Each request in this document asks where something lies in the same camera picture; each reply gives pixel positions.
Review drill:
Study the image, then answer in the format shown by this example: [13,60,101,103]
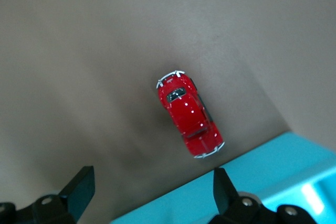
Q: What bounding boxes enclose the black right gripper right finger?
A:
[209,167,320,224]

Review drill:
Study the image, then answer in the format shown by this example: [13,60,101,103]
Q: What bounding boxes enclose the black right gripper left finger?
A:
[0,165,96,224]

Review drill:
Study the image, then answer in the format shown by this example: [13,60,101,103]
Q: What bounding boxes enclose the red beetle toy car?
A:
[156,69,226,159]

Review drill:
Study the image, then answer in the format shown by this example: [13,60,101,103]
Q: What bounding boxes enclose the blue plastic box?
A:
[110,131,336,224]

